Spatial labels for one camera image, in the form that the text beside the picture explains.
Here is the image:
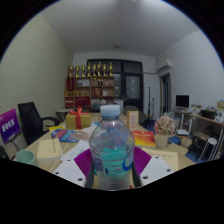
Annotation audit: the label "patterned white paper sheet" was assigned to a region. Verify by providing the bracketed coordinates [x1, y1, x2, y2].
[71, 124, 98, 143]

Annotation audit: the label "white wall air conditioner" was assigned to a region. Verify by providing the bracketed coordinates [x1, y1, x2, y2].
[156, 58, 173, 72]

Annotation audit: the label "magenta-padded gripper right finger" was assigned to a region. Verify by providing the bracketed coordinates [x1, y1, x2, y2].
[131, 145, 176, 189]

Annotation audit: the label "purple sign board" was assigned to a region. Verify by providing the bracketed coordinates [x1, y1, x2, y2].
[0, 107, 22, 145]

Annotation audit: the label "small white round table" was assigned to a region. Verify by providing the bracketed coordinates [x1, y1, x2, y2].
[54, 108, 75, 121]

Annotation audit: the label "cluttered wooden side desk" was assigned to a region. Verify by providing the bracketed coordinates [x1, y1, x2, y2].
[173, 99, 224, 161]

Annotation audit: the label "red and orange book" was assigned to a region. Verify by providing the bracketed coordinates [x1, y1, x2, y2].
[131, 130, 157, 149]

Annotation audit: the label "yellow gift box red ribbon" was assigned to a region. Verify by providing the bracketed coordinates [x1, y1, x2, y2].
[65, 107, 92, 131]

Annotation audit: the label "grey padded chair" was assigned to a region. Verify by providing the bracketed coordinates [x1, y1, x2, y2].
[122, 105, 147, 124]

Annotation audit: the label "pink flowers in white pot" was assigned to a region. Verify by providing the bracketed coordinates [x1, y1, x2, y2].
[153, 115, 177, 149]

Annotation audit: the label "clear plastic water bottle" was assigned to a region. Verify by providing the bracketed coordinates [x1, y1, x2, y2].
[88, 104, 136, 191]

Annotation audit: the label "black office chair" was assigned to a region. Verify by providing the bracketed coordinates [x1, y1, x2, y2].
[17, 101, 61, 146]

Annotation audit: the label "orange upright card box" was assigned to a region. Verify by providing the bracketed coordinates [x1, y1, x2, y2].
[126, 110, 140, 131]

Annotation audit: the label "wide pale yellow booklet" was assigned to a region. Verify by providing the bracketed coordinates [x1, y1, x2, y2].
[141, 146, 180, 172]

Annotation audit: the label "black framed glass door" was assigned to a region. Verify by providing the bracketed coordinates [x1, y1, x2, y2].
[87, 59, 144, 111]

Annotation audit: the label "wooden shelf unit with trophies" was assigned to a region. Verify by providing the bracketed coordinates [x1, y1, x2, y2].
[64, 62, 116, 109]

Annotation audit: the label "blue and red book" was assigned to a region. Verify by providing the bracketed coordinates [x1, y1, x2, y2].
[50, 128, 79, 144]

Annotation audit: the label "thick pale yellow book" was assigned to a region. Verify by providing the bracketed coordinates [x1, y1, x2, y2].
[36, 137, 64, 163]

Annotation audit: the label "white round stool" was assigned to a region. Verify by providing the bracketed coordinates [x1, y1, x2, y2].
[199, 136, 218, 161]

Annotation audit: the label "white printed paper sheet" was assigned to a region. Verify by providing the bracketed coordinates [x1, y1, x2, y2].
[59, 139, 91, 163]

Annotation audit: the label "black microphone stand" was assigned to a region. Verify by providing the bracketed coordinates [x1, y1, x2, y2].
[146, 86, 152, 116]

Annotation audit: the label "black computer monitor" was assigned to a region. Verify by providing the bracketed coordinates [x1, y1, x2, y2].
[175, 94, 190, 109]

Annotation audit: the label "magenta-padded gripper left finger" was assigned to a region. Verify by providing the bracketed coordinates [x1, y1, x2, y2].
[52, 148, 96, 190]

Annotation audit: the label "pale green cup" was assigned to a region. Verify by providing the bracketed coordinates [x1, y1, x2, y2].
[14, 149, 38, 167]

